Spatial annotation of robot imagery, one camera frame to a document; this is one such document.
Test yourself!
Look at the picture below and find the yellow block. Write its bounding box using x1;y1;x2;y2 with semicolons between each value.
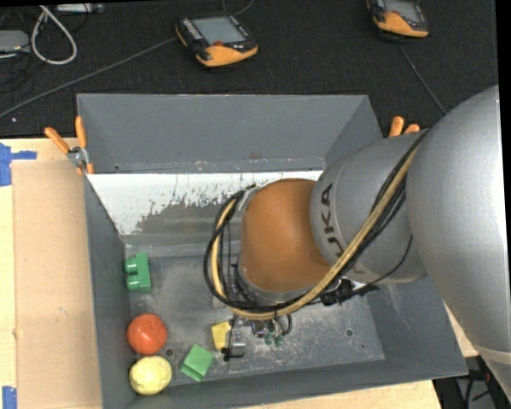
211;320;235;352

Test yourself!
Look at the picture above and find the green block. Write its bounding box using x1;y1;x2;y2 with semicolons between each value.
178;342;217;383

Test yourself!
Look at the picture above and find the orange ball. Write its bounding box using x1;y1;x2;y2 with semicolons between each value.
125;312;171;358

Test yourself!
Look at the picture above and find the yellow ball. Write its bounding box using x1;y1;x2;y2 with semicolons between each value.
127;353;175;397

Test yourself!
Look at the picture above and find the green toy brick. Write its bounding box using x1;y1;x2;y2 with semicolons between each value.
122;252;154;295

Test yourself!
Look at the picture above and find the brown cardboard board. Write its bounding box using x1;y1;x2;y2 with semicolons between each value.
5;157;106;409

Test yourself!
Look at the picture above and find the grey metal bin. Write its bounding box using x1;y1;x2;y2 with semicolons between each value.
74;73;471;409

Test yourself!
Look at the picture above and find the black cylinder on white bracket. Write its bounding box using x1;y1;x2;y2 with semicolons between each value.
318;277;382;307

